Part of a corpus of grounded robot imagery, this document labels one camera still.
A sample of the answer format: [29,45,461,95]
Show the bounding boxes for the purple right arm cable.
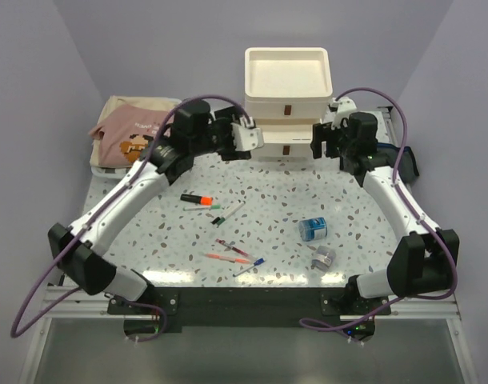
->
[298,86,458,344]

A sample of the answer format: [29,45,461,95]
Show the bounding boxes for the blue cap ballpoint pen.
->
[233,258,265,278]

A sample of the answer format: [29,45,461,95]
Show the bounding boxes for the black cap white marker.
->
[211,201,245,226]

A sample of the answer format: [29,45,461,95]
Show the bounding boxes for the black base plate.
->
[107,287,387,333]

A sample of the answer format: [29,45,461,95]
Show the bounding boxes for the aluminium frame rail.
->
[38,282,463,320]

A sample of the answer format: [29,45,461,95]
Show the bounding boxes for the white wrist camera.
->
[231,117,265,152]
[329,97,358,129]

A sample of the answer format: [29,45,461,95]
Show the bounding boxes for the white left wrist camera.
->
[231,117,265,152]

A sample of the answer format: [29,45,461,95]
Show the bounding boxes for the blue label can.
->
[298,217,328,242]

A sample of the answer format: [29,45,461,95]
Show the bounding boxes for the white laundry tray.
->
[90,95,185,180]

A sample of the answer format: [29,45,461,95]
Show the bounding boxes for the dark red pen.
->
[215,238,257,261]

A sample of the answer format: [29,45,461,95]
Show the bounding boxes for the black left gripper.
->
[192,107,252,161]

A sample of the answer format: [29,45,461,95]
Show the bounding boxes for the green cap white marker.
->
[182,204,221,212]

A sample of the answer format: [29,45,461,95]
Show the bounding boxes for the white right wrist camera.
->
[329,97,358,129]

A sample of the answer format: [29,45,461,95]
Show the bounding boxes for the cream drawer organizer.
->
[244,47,333,158]

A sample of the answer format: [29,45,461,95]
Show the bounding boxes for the orange black highlighter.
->
[180,194,213,206]

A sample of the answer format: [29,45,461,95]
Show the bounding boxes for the grey pencil pouch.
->
[377,142,419,184]

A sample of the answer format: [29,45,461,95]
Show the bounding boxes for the clear tape roll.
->
[311,246,336,272]

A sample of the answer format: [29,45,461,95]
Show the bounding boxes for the pink printed t-shirt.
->
[87,106,181,169]

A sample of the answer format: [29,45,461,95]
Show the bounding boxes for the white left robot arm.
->
[48,95,262,314]

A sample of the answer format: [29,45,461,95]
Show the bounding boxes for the orange pen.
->
[203,254,252,264]

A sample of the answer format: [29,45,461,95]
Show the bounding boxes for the dark green cap marker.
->
[215,201,246,226]

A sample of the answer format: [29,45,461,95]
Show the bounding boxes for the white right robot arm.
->
[310,112,460,314]

